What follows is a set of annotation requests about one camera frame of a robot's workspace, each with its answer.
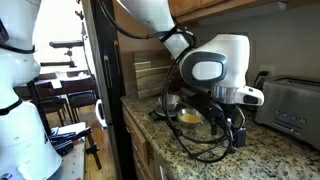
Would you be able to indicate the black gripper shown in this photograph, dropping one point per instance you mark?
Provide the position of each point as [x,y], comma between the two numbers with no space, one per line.
[229,118]

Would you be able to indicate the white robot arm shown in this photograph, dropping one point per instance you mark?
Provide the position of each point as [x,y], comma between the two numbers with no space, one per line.
[219,65]

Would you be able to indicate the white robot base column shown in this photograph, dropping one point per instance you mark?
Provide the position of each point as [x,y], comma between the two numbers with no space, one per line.
[25,151]

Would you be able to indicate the small steel bowl yellow grains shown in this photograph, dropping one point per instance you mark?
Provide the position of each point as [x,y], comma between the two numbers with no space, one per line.
[189,117]

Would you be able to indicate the large steel bowl on scale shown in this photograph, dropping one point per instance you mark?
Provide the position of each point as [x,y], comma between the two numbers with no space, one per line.
[172,101]

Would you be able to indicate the stainless steel toaster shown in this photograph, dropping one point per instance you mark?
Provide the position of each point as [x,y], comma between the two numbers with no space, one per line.
[292,106]

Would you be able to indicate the black digital kitchen scale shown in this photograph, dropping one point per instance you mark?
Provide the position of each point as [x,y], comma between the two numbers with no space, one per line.
[158,113]

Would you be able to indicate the striped wooden cutting board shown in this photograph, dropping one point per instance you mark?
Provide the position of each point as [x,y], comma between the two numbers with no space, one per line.
[151,68]

